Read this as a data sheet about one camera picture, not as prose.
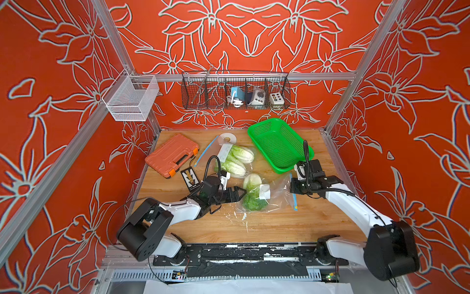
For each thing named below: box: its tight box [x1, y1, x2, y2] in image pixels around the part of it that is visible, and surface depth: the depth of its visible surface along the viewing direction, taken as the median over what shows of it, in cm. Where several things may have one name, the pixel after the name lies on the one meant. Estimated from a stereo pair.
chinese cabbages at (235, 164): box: [220, 145, 255, 178], surface depth 97 cm
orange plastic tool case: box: [144, 134, 200, 179], surface depth 103 cm
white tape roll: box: [217, 132, 237, 144], surface depth 116 cm
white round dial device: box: [248, 86, 266, 106], surface depth 93 cm
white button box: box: [269, 91, 285, 109], surface depth 97 cm
